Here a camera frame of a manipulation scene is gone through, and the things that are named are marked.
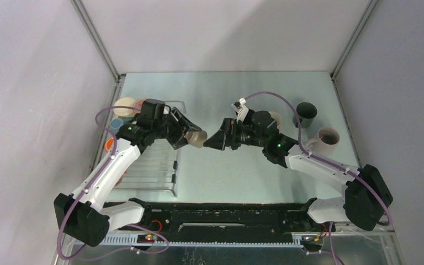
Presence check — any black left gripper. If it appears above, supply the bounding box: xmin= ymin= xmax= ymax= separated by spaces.
xmin=152 ymin=108 xmax=201 ymax=150

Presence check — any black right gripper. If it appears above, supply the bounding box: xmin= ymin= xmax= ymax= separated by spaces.
xmin=204 ymin=118 xmax=267 ymax=151

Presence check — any small beige cup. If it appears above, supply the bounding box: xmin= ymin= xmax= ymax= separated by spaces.
xmin=185 ymin=130 xmax=208 ymax=149

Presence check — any pink mug white inside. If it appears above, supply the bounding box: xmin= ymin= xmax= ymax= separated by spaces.
xmin=269 ymin=112 xmax=282 ymax=129

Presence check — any dark grey mug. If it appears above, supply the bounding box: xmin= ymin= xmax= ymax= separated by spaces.
xmin=293 ymin=102 xmax=317 ymax=129

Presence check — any lilac mug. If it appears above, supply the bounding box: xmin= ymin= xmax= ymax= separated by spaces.
xmin=305 ymin=127 xmax=340 ymax=156

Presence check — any pink patterned mug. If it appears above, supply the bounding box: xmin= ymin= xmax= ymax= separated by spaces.
xmin=133 ymin=99 xmax=145 ymax=110

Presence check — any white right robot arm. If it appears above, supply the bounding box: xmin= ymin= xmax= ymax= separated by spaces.
xmin=203 ymin=111 xmax=393 ymax=231

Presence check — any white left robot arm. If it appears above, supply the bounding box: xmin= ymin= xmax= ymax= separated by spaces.
xmin=54 ymin=99 xmax=207 ymax=247

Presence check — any cream mug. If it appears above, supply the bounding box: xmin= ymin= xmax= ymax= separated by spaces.
xmin=113 ymin=97 xmax=136 ymax=118

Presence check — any light blue mug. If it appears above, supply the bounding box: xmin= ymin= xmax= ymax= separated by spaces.
xmin=109 ymin=118 xmax=131 ymax=134

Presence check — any orange mug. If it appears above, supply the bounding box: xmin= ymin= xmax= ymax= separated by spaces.
xmin=103 ymin=137 xmax=114 ymax=153

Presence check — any salmon pink pitcher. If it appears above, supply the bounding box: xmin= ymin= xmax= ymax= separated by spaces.
xmin=115 ymin=171 xmax=127 ymax=186

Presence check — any metal wire dish rack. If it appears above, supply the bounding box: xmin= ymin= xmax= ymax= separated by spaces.
xmin=100 ymin=99 xmax=187 ymax=198

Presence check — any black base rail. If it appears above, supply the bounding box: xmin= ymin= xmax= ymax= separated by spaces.
xmin=116 ymin=202 xmax=335 ymax=244

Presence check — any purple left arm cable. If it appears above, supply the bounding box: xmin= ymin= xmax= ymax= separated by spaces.
xmin=56 ymin=105 xmax=171 ymax=261

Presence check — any grey cable tray strip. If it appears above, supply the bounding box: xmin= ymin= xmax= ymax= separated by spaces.
xmin=99 ymin=234 xmax=303 ymax=248

